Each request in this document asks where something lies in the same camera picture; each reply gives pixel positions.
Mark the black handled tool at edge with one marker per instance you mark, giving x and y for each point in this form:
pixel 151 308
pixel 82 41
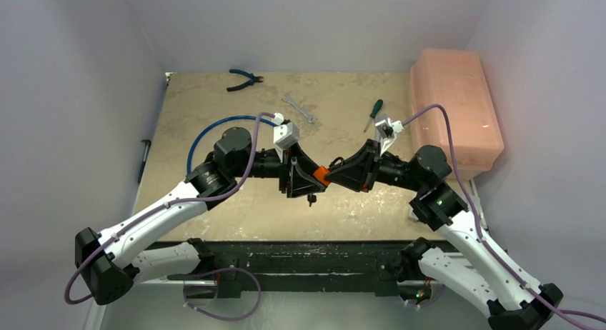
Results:
pixel 147 145

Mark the blue cable lock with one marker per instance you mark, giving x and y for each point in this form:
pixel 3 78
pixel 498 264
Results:
pixel 205 131

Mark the clear plastic bags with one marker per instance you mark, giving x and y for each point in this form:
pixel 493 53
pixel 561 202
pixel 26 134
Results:
pixel 412 216

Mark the green handled screwdriver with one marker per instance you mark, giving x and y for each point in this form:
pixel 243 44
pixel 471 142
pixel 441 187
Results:
pixel 374 112

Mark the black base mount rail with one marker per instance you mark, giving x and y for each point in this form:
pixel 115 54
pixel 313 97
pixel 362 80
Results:
pixel 376 267

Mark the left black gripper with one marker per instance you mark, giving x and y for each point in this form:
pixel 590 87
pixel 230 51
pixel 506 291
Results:
pixel 301 181

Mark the small silver wrench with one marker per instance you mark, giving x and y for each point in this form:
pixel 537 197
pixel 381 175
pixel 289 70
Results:
pixel 309 117

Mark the orange black padlock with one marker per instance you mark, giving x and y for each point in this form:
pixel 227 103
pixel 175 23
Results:
pixel 321 172

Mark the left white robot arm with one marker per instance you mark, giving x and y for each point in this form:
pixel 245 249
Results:
pixel 113 260

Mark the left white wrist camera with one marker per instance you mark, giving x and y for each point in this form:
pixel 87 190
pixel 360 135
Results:
pixel 285 134

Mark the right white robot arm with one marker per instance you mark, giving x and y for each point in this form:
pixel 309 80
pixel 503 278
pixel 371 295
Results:
pixel 494 284

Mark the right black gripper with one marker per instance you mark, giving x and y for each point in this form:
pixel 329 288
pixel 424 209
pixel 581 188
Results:
pixel 371 166

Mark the orange plastic toolbox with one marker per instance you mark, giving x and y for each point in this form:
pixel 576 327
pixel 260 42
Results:
pixel 455 80

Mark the black padlock keys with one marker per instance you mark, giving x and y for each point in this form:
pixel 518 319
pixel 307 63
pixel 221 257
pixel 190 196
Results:
pixel 311 199

